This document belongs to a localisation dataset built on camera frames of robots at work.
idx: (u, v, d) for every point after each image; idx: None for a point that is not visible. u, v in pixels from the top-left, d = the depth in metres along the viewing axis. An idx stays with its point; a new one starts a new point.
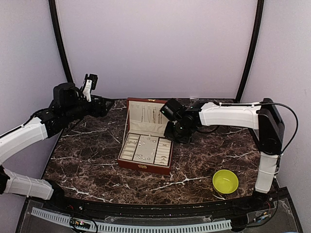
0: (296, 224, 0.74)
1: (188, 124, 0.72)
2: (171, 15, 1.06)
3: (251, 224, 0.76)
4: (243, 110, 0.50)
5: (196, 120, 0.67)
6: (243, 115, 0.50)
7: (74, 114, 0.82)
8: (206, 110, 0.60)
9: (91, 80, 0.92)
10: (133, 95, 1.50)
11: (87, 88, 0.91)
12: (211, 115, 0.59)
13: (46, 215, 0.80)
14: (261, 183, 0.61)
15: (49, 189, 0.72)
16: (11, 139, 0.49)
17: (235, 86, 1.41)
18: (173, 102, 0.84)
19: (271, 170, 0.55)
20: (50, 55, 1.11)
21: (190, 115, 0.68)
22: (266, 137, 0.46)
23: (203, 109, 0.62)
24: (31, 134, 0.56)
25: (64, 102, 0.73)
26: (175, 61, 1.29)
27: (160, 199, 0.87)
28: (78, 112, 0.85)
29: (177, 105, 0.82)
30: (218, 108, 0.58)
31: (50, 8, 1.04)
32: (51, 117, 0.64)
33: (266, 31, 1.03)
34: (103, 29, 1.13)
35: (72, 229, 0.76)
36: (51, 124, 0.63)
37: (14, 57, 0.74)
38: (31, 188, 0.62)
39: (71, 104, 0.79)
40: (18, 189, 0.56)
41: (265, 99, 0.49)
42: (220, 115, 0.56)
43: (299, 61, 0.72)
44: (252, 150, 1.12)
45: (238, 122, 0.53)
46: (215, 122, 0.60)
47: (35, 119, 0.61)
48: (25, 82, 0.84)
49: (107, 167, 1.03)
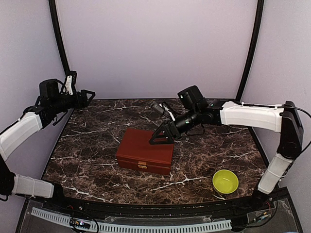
0: (296, 224, 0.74)
1: (206, 121, 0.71)
2: (171, 16, 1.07)
3: (251, 224, 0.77)
4: (266, 112, 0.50)
5: (215, 119, 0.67)
6: (267, 117, 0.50)
7: (60, 107, 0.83)
8: (230, 109, 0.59)
9: (71, 74, 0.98)
10: (133, 95, 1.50)
11: (68, 83, 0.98)
12: (234, 115, 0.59)
13: (46, 215, 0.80)
14: (264, 180, 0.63)
15: (50, 186, 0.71)
16: (14, 131, 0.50)
17: (235, 86, 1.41)
18: (194, 90, 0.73)
19: (279, 172, 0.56)
20: (50, 55, 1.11)
21: (210, 113, 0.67)
22: (286, 140, 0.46)
23: (224, 108, 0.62)
24: (29, 126, 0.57)
25: (51, 94, 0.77)
26: (175, 61, 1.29)
27: (160, 199, 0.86)
28: (63, 106, 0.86)
29: (198, 93, 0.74)
30: (242, 108, 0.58)
31: (50, 8, 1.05)
32: (42, 108, 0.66)
33: (266, 30, 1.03)
34: (102, 29, 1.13)
35: (72, 229, 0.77)
36: (44, 116, 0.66)
37: (12, 57, 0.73)
38: (35, 185, 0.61)
39: (56, 97, 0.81)
40: (24, 188, 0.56)
41: (287, 102, 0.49)
42: (242, 115, 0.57)
43: (299, 60, 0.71)
44: (252, 150, 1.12)
45: (261, 124, 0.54)
46: (234, 122, 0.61)
47: (26, 113, 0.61)
48: (25, 82, 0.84)
49: (107, 167, 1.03)
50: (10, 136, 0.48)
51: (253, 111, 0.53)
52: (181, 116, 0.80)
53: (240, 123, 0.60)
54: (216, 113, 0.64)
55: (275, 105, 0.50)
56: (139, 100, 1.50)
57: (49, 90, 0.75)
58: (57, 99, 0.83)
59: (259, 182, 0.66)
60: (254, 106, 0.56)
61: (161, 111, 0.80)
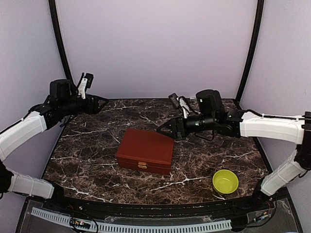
0: (296, 224, 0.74)
1: (222, 131, 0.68)
2: (171, 16, 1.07)
3: (251, 224, 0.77)
4: (287, 124, 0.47)
5: (234, 131, 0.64)
6: (288, 129, 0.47)
7: (68, 109, 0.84)
8: (249, 122, 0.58)
9: (86, 78, 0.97)
10: (133, 95, 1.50)
11: (82, 86, 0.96)
12: (253, 127, 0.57)
13: (46, 215, 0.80)
14: (270, 183, 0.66)
15: (49, 186, 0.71)
16: (14, 132, 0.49)
17: (235, 86, 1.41)
18: (217, 97, 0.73)
19: (288, 178, 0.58)
20: (50, 55, 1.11)
21: (230, 124, 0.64)
22: (305, 153, 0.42)
23: (243, 120, 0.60)
24: (32, 127, 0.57)
25: (61, 95, 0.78)
26: (175, 61, 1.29)
27: (160, 199, 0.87)
28: (72, 108, 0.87)
29: (219, 102, 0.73)
30: (262, 119, 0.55)
31: (50, 8, 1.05)
32: (48, 109, 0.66)
33: (266, 31, 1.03)
34: (102, 29, 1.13)
35: (72, 229, 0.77)
36: (49, 116, 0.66)
37: (13, 58, 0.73)
38: (34, 186, 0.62)
39: (64, 99, 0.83)
40: (22, 187, 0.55)
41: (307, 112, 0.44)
42: (262, 127, 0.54)
43: (299, 60, 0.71)
44: (252, 150, 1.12)
45: (283, 136, 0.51)
46: (255, 134, 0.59)
47: (31, 112, 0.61)
48: (25, 83, 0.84)
49: (107, 167, 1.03)
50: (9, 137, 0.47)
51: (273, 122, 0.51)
52: (193, 116, 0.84)
53: (261, 135, 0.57)
54: (236, 125, 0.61)
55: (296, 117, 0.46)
56: (139, 100, 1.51)
57: (59, 91, 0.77)
58: (66, 100, 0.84)
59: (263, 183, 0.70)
60: (275, 117, 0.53)
61: (177, 104, 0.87)
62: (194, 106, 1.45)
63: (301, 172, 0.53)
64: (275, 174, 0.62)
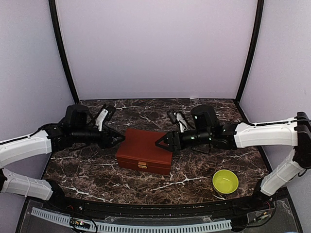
0: (296, 224, 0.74)
1: (219, 145, 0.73)
2: (171, 16, 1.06)
3: (251, 224, 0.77)
4: (280, 129, 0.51)
5: (230, 144, 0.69)
6: (282, 133, 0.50)
7: (79, 138, 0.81)
8: (242, 132, 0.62)
9: (107, 110, 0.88)
10: (133, 95, 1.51)
11: (101, 116, 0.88)
12: (247, 136, 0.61)
13: (46, 215, 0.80)
14: (270, 184, 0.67)
15: (47, 190, 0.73)
16: (15, 147, 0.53)
17: (235, 86, 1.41)
18: (211, 112, 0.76)
19: (287, 178, 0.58)
20: (50, 55, 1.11)
21: (225, 139, 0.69)
22: (304, 154, 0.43)
23: (237, 131, 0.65)
24: (33, 146, 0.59)
25: (75, 123, 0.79)
26: (175, 62, 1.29)
27: (160, 199, 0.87)
28: (84, 138, 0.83)
29: (215, 117, 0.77)
30: (253, 128, 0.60)
31: (50, 9, 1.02)
32: (59, 133, 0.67)
33: (266, 31, 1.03)
34: (102, 29, 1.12)
35: (72, 229, 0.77)
36: (57, 143, 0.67)
37: (12, 58, 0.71)
38: (30, 189, 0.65)
39: (79, 126, 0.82)
40: (15, 189, 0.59)
41: (298, 114, 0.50)
42: (256, 136, 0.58)
43: (299, 61, 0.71)
44: (252, 150, 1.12)
45: (277, 141, 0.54)
46: (251, 143, 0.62)
47: (41, 131, 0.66)
48: (24, 84, 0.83)
49: (107, 167, 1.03)
50: (8, 151, 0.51)
51: (265, 129, 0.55)
52: (188, 131, 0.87)
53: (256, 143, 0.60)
54: (232, 138, 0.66)
55: (289, 120, 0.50)
56: (139, 100, 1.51)
57: (74, 118, 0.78)
58: (80, 128, 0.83)
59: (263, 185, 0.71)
60: (266, 124, 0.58)
61: (173, 119, 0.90)
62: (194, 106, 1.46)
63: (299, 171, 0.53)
64: (274, 174, 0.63)
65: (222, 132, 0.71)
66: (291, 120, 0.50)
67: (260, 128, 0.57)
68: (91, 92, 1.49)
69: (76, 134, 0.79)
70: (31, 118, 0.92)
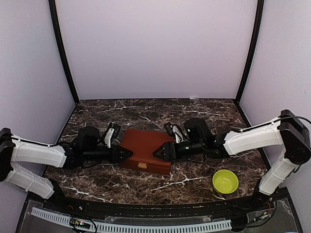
0: (296, 224, 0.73)
1: (212, 155, 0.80)
2: (171, 16, 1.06)
3: (251, 224, 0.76)
4: (264, 131, 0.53)
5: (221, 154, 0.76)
6: (267, 134, 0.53)
7: (91, 156, 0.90)
8: (232, 140, 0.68)
9: (113, 128, 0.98)
10: (133, 95, 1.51)
11: (109, 134, 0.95)
12: (237, 142, 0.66)
13: (46, 215, 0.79)
14: (268, 183, 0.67)
15: (49, 189, 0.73)
16: (39, 150, 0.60)
17: (235, 86, 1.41)
18: (202, 124, 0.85)
19: (283, 175, 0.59)
20: (50, 55, 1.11)
21: (217, 149, 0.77)
22: (293, 149, 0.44)
23: (226, 140, 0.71)
24: (51, 156, 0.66)
25: (86, 144, 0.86)
26: (175, 62, 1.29)
27: (160, 199, 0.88)
28: (95, 155, 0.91)
29: (206, 129, 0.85)
30: (241, 134, 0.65)
31: (50, 9, 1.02)
32: (71, 155, 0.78)
33: (266, 31, 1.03)
34: (102, 29, 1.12)
35: (72, 229, 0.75)
36: (70, 161, 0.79)
37: (12, 58, 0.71)
38: (32, 184, 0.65)
39: (91, 147, 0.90)
40: (19, 181, 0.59)
41: (283, 111, 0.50)
42: (244, 141, 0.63)
43: (300, 61, 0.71)
44: (252, 150, 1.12)
45: (265, 143, 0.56)
46: (245, 148, 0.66)
47: (58, 146, 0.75)
48: (24, 84, 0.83)
49: (107, 167, 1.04)
50: (27, 150, 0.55)
51: (251, 134, 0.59)
52: (183, 142, 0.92)
53: (247, 147, 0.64)
54: (221, 147, 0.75)
55: (271, 121, 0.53)
56: (139, 100, 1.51)
57: (85, 141, 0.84)
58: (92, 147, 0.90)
59: (260, 184, 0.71)
60: (252, 128, 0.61)
61: (170, 132, 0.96)
62: (194, 106, 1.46)
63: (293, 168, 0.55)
64: (270, 174, 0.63)
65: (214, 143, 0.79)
66: (274, 120, 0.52)
67: (247, 134, 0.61)
68: (91, 92, 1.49)
69: (87, 154, 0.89)
70: (30, 117, 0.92)
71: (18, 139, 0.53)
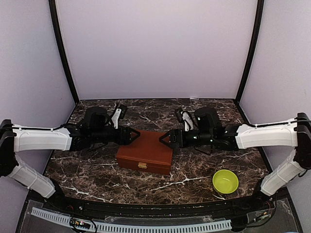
0: (296, 224, 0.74)
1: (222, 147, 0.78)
2: (171, 16, 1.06)
3: (251, 224, 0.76)
4: (280, 129, 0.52)
5: (232, 145, 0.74)
6: (282, 133, 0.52)
7: (98, 137, 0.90)
8: (243, 133, 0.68)
9: (120, 109, 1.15)
10: (133, 95, 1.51)
11: (116, 115, 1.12)
12: (249, 137, 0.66)
13: (46, 215, 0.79)
14: (270, 185, 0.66)
15: (50, 188, 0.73)
16: (40, 136, 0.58)
17: (235, 86, 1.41)
18: (214, 115, 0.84)
19: (287, 178, 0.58)
20: (50, 55, 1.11)
21: (227, 141, 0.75)
22: (304, 154, 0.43)
23: (239, 133, 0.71)
24: (56, 140, 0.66)
25: (93, 124, 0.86)
26: (175, 62, 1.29)
27: (160, 199, 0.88)
28: (103, 137, 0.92)
29: (217, 120, 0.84)
30: (255, 130, 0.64)
31: (50, 9, 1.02)
32: (78, 134, 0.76)
33: (266, 31, 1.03)
34: (102, 29, 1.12)
35: (72, 229, 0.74)
36: (77, 141, 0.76)
37: (12, 58, 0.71)
38: (35, 182, 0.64)
39: (98, 128, 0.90)
40: (22, 178, 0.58)
41: (300, 114, 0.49)
42: (257, 137, 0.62)
43: (300, 61, 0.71)
44: (252, 150, 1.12)
45: (277, 142, 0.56)
46: (255, 145, 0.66)
47: (63, 129, 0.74)
48: (24, 84, 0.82)
49: (107, 167, 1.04)
50: (28, 138, 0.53)
51: (265, 131, 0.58)
52: (192, 132, 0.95)
53: (258, 144, 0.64)
54: (233, 139, 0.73)
55: (289, 121, 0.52)
56: (139, 100, 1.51)
57: (92, 121, 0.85)
58: (99, 129, 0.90)
59: (263, 184, 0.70)
60: (267, 125, 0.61)
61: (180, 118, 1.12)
62: (194, 106, 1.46)
63: (300, 171, 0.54)
64: (274, 174, 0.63)
65: (224, 134, 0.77)
66: (292, 120, 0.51)
67: (261, 130, 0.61)
68: (91, 92, 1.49)
69: (95, 135, 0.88)
70: (30, 117, 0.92)
71: (19, 128, 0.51)
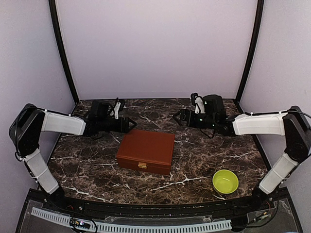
0: (296, 224, 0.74)
1: (221, 131, 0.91)
2: (171, 16, 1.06)
3: (251, 224, 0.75)
4: (270, 117, 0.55)
5: (229, 131, 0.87)
6: (272, 121, 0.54)
7: (103, 126, 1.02)
8: (239, 119, 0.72)
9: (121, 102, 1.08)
10: (133, 95, 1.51)
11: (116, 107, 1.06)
12: (244, 123, 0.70)
13: (46, 214, 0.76)
14: (267, 182, 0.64)
15: (56, 183, 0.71)
16: (62, 118, 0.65)
17: (235, 86, 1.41)
18: (218, 101, 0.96)
19: (282, 174, 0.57)
20: (51, 55, 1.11)
21: (226, 126, 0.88)
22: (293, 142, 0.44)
23: (236, 119, 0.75)
24: (74, 124, 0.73)
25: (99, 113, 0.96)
26: (175, 62, 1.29)
27: (160, 199, 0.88)
28: (106, 125, 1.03)
29: (221, 106, 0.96)
30: (250, 117, 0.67)
31: (50, 9, 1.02)
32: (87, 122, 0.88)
33: (266, 31, 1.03)
34: (102, 29, 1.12)
35: (72, 229, 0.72)
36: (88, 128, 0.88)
37: (12, 58, 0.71)
38: (45, 173, 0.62)
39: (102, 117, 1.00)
40: (36, 165, 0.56)
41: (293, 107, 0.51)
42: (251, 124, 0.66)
43: (299, 60, 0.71)
44: (252, 150, 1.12)
45: (268, 129, 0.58)
46: (249, 131, 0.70)
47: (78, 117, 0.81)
48: (24, 84, 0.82)
49: (107, 167, 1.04)
50: (55, 118, 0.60)
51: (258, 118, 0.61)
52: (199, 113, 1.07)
53: (251, 130, 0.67)
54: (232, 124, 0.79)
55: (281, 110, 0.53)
56: (139, 100, 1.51)
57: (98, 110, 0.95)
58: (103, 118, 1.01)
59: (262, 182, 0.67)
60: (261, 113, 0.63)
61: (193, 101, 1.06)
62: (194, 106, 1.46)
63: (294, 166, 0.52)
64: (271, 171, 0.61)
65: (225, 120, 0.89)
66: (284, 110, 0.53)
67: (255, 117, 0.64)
68: (91, 92, 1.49)
69: (100, 123, 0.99)
70: None
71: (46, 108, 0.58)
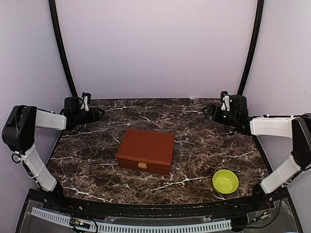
0: (296, 224, 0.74)
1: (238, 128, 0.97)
2: (171, 16, 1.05)
3: (251, 224, 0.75)
4: (282, 119, 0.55)
5: (246, 130, 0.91)
6: (283, 123, 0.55)
7: (78, 120, 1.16)
8: (256, 119, 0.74)
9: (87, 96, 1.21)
10: (133, 95, 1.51)
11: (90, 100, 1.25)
12: (259, 123, 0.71)
13: (46, 215, 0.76)
14: (270, 182, 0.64)
15: (53, 181, 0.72)
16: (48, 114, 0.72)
17: (235, 86, 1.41)
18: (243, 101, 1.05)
19: (284, 176, 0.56)
20: (50, 55, 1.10)
21: (243, 125, 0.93)
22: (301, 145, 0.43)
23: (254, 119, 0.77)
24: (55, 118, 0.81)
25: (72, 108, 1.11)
26: (175, 62, 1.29)
27: (160, 199, 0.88)
28: (80, 119, 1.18)
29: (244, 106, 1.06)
30: (266, 118, 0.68)
31: (50, 9, 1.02)
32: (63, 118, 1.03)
33: (266, 31, 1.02)
34: (102, 29, 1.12)
35: (72, 229, 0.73)
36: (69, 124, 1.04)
37: (12, 58, 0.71)
38: (43, 168, 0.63)
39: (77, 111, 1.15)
40: (35, 160, 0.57)
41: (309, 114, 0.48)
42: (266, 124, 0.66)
43: (300, 61, 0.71)
44: (252, 150, 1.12)
45: (279, 132, 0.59)
46: (262, 131, 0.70)
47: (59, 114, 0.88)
48: (24, 84, 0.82)
49: (107, 167, 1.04)
50: (43, 114, 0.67)
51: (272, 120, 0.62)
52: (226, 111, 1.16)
53: (266, 131, 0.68)
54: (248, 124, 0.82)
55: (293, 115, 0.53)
56: (139, 100, 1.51)
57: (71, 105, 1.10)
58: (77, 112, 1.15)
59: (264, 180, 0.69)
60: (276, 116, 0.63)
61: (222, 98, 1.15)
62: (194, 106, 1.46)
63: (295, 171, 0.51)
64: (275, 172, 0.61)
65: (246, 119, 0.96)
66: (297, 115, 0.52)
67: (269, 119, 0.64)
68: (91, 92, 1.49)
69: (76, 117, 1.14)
70: None
71: None
